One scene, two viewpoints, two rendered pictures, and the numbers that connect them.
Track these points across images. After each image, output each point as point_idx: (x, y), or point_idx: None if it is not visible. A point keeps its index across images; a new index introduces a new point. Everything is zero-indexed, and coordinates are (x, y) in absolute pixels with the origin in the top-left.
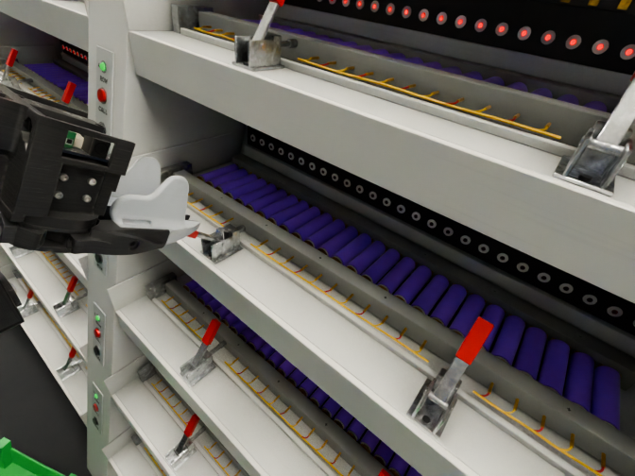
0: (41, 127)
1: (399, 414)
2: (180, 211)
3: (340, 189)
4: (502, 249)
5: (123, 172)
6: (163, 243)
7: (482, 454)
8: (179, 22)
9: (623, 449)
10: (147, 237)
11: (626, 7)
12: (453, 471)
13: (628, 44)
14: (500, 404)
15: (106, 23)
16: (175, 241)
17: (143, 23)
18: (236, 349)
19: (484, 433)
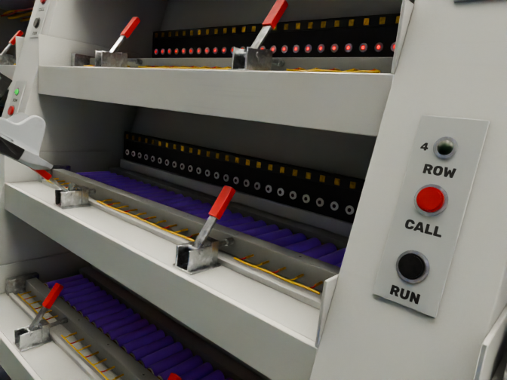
0: None
1: (166, 265)
2: (36, 142)
3: (186, 176)
4: (291, 188)
5: (1, 94)
6: (17, 155)
7: (222, 283)
8: (75, 62)
9: (330, 270)
10: (7, 145)
11: (324, 26)
12: (195, 293)
13: (333, 44)
14: (258, 271)
15: (26, 65)
16: (28, 161)
17: (50, 62)
18: (75, 323)
19: (231, 277)
